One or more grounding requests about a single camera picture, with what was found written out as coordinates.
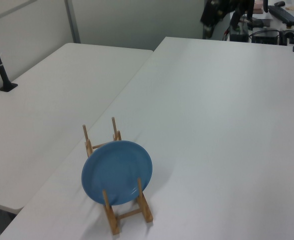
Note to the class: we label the blue plastic plate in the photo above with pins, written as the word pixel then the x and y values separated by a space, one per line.
pixel 117 170

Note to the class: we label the black computer keyboard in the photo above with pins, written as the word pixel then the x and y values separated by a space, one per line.
pixel 285 15

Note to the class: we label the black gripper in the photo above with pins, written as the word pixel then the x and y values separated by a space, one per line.
pixel 238 6

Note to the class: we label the black camera pole with base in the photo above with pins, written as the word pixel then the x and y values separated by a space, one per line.
pixel 0 67

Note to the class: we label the black monitor stand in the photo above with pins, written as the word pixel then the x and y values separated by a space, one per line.
pixel 250 12

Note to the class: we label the black computer box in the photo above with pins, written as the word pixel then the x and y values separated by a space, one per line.
pixel 265 37

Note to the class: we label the wooden plate rack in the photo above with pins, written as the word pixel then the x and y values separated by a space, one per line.
pixel 145 207

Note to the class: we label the black computer mouse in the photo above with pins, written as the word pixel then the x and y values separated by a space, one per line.
pixel 279 3

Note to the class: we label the black device with green part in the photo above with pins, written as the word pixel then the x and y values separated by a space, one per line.
pixel 239 35

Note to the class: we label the white side table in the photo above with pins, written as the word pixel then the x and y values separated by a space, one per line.
pixel 49 100

